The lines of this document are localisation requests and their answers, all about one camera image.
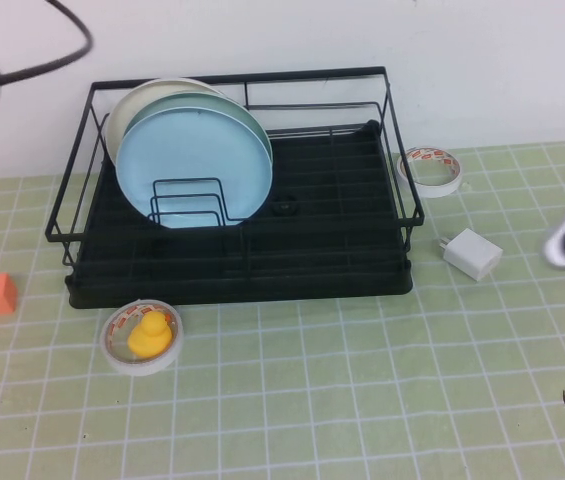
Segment light blue plate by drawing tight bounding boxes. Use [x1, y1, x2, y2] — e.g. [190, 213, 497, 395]
[115, 105, 274, 231]

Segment pale green plate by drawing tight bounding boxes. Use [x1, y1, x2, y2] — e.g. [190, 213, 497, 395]
[129, 91, 274, 151]

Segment cream plate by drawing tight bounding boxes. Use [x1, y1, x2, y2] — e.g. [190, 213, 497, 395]
[104, 77, 226, 166]

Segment white usb charger plug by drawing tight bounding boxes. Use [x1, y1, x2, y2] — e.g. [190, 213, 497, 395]
[435, 228, 503, 284]

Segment white tape roll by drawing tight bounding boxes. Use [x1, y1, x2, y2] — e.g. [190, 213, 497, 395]
[394, 146, 463, 200]
[99, 298, 184, 377]

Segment green checked tablecloth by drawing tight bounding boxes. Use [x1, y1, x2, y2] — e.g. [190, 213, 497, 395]
[0, 139, 565, 480]

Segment yellow rubber duck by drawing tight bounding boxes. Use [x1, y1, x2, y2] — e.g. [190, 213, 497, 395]
[126, 312, 172, 359]

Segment black wire dish rack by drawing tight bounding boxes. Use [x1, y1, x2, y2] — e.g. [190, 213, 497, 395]
[44, 66, 426, 269]

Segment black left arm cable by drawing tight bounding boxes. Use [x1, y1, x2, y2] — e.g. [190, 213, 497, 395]
[0, 0, 94, 84]

